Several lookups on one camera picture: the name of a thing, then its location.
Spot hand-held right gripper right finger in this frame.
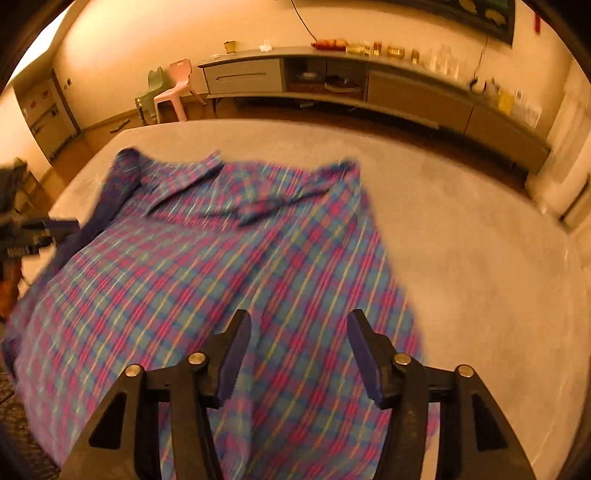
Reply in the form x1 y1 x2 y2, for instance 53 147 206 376
346 308 539 480

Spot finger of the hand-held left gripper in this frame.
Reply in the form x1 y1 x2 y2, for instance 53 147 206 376
41 219 82 243

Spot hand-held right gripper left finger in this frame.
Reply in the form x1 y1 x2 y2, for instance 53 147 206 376
60 308 252 480

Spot plaid shirt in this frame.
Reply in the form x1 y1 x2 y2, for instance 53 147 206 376
0 147 439 480

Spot person's left hand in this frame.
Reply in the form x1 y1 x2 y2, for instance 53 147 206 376
0 269 22 320

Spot grey door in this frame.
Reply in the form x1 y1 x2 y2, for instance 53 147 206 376
14 69 79 160

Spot green plastic chair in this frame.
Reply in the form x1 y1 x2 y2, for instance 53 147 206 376
135 67 167 125

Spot pink plastic chair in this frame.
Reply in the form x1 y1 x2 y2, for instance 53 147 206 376
153 58 207 123

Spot dark patterned rug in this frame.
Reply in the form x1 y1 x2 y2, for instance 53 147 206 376
0 369 61 480

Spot long grey sideboard cabinet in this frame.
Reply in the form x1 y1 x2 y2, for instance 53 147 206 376
198 46 552 174

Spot white bulky object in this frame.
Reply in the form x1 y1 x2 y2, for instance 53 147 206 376
526 88 591 227

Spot white papers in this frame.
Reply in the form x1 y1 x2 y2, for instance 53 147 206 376
512 92 541 130

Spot group of clear glasses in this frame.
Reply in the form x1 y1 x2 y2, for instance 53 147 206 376
427 45 462 77

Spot black cable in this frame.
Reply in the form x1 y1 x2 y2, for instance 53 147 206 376
290 0 319 42

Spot dark wall picture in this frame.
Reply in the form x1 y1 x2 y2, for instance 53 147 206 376
383 0 515 46

